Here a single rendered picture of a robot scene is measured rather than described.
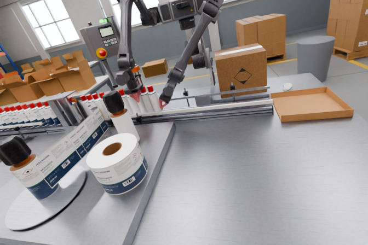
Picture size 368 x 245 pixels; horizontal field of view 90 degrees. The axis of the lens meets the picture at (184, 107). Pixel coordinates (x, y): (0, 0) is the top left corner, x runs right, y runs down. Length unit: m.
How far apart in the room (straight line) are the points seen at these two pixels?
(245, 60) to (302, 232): 0.88
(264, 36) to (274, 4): 2.42
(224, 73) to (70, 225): 1.05
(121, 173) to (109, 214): 0.14
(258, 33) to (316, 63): 1.53
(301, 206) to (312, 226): 0.06
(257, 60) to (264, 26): 3.20
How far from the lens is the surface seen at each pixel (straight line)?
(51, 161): 0.97
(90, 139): 1.09
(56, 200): 0.97
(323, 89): 1.34
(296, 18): 7.00
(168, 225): 0.73
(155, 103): 1.16
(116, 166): 0.73
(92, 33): 1.24
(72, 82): 2.99
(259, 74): 1.26
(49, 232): 0.89
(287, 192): 0.76
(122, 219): 0.75
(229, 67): 1.22
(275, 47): 4.56
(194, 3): 1.63
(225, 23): 6.53
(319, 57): 3.30
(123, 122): 0.95
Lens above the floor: 1.43
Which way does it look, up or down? 27 degrees down
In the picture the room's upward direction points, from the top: 15 degrees counter-clockwise
